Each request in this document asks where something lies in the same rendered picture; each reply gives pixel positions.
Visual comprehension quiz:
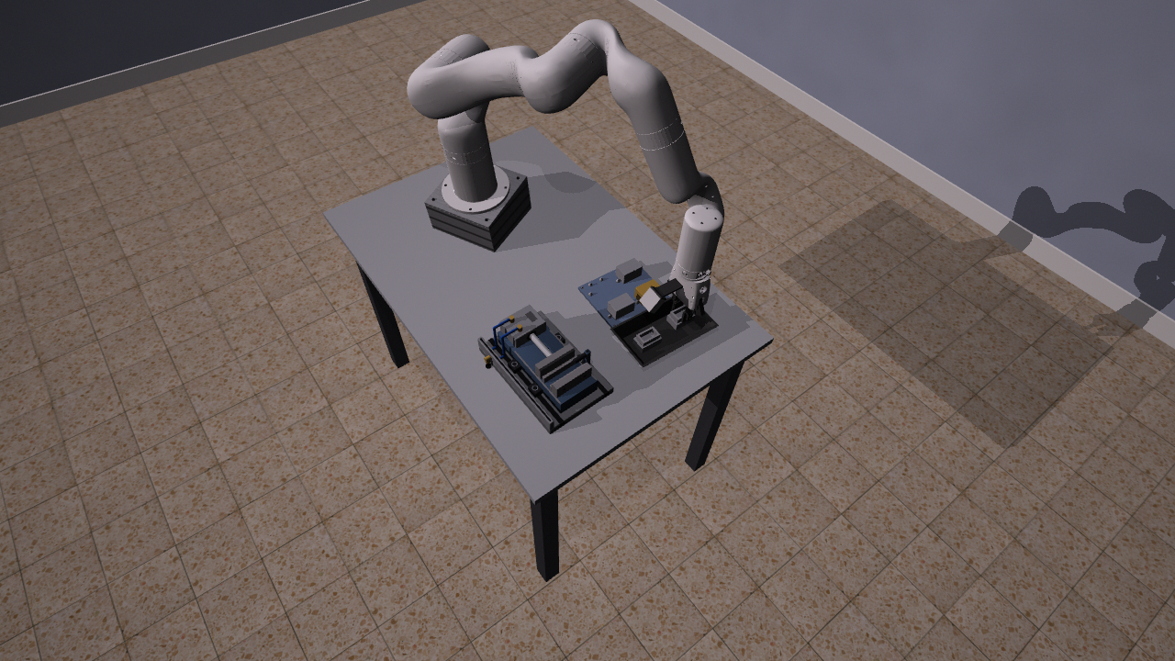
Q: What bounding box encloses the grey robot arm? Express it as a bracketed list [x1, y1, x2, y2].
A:
[407, 19, 724, 279]

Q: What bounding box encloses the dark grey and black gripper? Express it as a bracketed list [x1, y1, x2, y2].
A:
[667, 267, 711, 323]

